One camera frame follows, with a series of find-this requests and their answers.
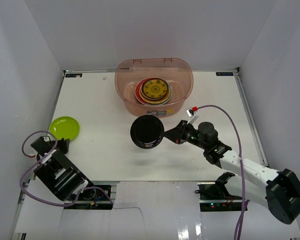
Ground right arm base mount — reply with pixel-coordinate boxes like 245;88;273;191
194;182;242;213

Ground lime green plate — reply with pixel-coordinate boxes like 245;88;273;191
49;116;80;141

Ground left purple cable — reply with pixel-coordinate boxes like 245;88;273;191
19;130;113;208

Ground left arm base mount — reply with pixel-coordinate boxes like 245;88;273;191
84;185;114;210

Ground yellow patterned plate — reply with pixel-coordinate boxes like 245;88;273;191
140;77;169;101
139;78;172;104

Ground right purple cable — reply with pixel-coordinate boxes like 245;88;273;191
196;104;250;240

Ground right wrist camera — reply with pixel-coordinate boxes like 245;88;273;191
186;106;199;125

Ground woven bamboo plate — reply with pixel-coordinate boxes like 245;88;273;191
135;89;172;106

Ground table label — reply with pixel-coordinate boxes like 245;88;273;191
64;73;83;78
215;72;234;77

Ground right table label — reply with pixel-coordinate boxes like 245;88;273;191
215;72;234;77

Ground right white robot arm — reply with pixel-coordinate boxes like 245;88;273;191
164;120;300;225

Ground pink translucent plastic bin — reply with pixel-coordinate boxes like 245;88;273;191
114;58;194;118

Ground purple cable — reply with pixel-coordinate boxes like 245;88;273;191
196;104;250;240
19;130;113;208

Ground left table label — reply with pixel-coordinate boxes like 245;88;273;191
64;73;83;78

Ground black glossy plate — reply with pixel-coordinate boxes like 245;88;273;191
138;85;172;105

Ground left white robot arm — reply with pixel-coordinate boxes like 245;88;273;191
33;138;96;201

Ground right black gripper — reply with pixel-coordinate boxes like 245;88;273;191
162;120;208;151

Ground red teal floral plate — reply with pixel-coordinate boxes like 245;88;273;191
134;77;172;106

